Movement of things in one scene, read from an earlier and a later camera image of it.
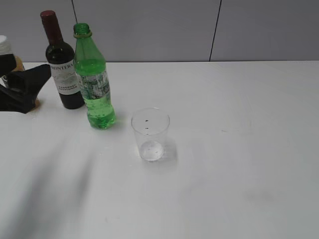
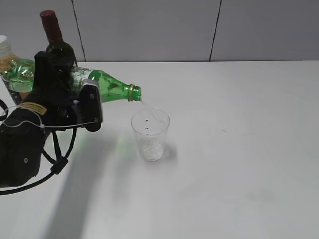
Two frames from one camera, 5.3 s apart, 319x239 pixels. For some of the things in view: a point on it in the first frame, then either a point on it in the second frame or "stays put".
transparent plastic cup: (151, 125) stays put
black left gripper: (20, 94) → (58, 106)
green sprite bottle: (90, 71) → (19, 76)
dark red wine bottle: (60, 57) stays put
